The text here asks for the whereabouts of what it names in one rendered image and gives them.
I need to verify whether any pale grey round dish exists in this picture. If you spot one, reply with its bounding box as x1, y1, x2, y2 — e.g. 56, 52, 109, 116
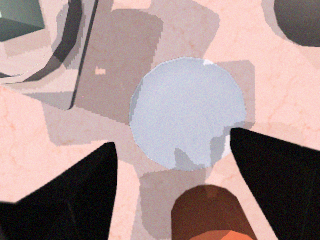
128, 56, 246, 172

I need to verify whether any orange-brown cylinder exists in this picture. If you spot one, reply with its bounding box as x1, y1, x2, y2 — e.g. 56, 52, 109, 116
171, 185, 258, 240

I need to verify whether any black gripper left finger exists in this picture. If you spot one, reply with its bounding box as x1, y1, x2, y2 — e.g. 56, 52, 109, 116
0, 142, 118, 240

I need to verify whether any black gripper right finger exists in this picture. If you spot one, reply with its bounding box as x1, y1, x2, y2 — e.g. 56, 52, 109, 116
230, 127, 320, 240

